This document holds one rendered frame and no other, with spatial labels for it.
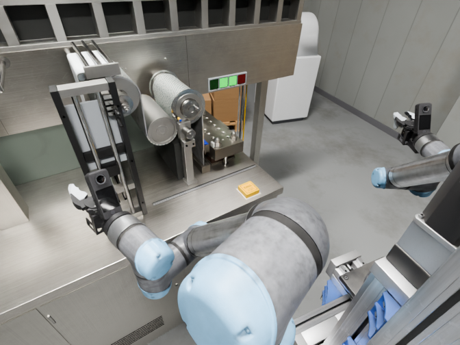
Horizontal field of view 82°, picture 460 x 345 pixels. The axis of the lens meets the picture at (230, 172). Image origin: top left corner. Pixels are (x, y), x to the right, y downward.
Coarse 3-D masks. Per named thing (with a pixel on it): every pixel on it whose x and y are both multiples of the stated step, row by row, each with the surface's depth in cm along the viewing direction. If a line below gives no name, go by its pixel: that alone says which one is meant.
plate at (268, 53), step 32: (224, 32) 131; (256, 32) 140; (288, 32) 151; (32, 64) 97; (64, 64) 103; (128, 64) 115; (160, 64) 122; (192, 64) 131; (224, 64) 140; (256, 64) 152; (288, 64) 165; (0, 96) 97; (32, 96) 103; (0, 128) 103; (32, 128) 109
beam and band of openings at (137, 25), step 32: (0, 0) 85; (32, 0) 89; (64, 0) 93; (96, 0) 98; (128, 0) 103; (160, 0) 109; (192, 0) 122; (224, 0) 128; (256, 0) 131; (288, 0) 149; (0, 32) 94; (32, 32) 98; (64, 32) 98; (96, 32) 109; (128, 32) 114; (160, 32) 116; (192, 32) 123
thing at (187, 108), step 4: (188, 100) 101; (192, 100) 102; (184, 104) 101; (188, 104) 102; (192, 104) 103; (196, 104) 104; (180, 108) 103; (184, 108) 102; (188, 108) 103; (192, 108) 104; (184, 112) 103; (188, 112) 104; (192, 112) 105; (196, 112) 106; (188, 116) 105; (192, 116) 106
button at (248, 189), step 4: (244, 184) 119; (248, 184) 119; (252, 184) 119; (240, 188) 117; (244, 188) 117; (248, 188) 117; (252, 188) 117; (256, 188) 117; (244, 192) 115; (248, 192) 115; (252, 192) 115; (256, 192) 116; (248, 196) 115
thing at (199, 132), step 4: (196, 120) 117; (200, 120) 114; (192, 124) 123; (196, 124) 119; (200, 124) 115; (192, 128) 125; (196, 128) 120; (200, 128) 117; (196, 132) 122; (200, 132) 118; (196, 136) 123; (200, 136) 120; (196, 140) 125; (200, 140) 121; (200, 144) 123
